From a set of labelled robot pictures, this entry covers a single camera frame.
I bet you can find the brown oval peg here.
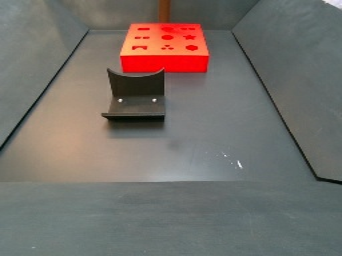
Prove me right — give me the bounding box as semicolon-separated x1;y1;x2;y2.
157;0;171;23

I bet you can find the black curved peg holder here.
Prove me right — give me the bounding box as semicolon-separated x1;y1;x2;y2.
101;69;166;120

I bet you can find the red foam shape-sorter block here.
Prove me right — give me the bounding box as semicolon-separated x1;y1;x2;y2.
120;23;210;73

